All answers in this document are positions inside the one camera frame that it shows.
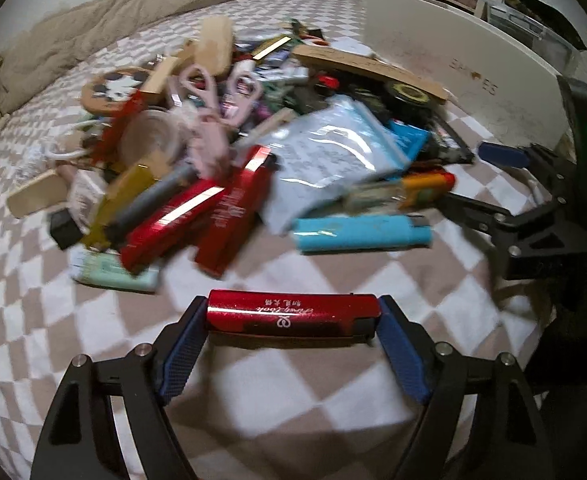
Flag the oval wooden brush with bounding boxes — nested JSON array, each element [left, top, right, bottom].
[[193, 15, 236, 78]]

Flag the blue lighter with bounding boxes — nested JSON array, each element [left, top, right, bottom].
[[290, 214, 433, 256]]

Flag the black round tin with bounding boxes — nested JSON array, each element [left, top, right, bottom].
[[383, 80, 431, 111]]

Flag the small black cube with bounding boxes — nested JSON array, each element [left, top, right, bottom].
[[48, 207, 84, 251]]

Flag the short wooden block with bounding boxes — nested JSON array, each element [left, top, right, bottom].
[[138, 55, 181, 98]]

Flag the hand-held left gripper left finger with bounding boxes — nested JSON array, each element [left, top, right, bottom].
[[30, 296, 209, 480]]

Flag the clear green lighter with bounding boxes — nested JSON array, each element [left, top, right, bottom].
[[341, 182, 404, 211]]

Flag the blue foil packet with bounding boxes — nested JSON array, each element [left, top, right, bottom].
[[388, 120, 431, 161]]

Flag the clear plastic bin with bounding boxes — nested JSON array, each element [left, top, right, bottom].
[[483, 0, 581, 66]]

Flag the round wooden cartoon coaster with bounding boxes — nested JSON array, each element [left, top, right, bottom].
[[80, 67, 156, 116]]

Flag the clear zip bag with leaflet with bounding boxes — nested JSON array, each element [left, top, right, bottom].
[[263, 95, 411, 233]]

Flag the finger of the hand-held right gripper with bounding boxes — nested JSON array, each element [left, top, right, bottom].
[[477, 141, 578, 202], [442, 193, 587, 282]]

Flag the orange lighter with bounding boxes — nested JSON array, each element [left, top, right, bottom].
[[398, 171, 457, 211]]

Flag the pink scissors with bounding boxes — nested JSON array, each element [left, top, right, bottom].
[[220, 70, 264, 121], [178, 62, 221, 121]]

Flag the shiny red long box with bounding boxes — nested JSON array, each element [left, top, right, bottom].
[[193, 145, 279, 278], [120, 177, 226, 276]]

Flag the grey cylinder tube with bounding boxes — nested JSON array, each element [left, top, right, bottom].
[[116, 165, 199, 231]]

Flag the checkered bed sheet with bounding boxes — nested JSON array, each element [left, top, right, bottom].
[[0, 0, 574, 480]]

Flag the gold metal bar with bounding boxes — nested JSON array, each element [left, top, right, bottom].
[[250, 35, 294, 61]]

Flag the clear tape roll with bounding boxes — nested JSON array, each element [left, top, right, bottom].
[[120, 107, 181, 161]]

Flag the long carved wooden plaque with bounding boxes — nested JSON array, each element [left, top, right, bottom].
[[290, 44, 449, 106]]

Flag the red metal lighter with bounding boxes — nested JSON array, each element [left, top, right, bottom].
[[206, 289, 378, 346]]

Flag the white storage box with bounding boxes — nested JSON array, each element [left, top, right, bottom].
[[361, 0, 581, 151]]

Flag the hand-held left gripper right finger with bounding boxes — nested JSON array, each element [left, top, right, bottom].
[[376, 294, 557, 480]]

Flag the beige duvet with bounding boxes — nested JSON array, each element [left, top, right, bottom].
[[0, 0, 409, 116]]

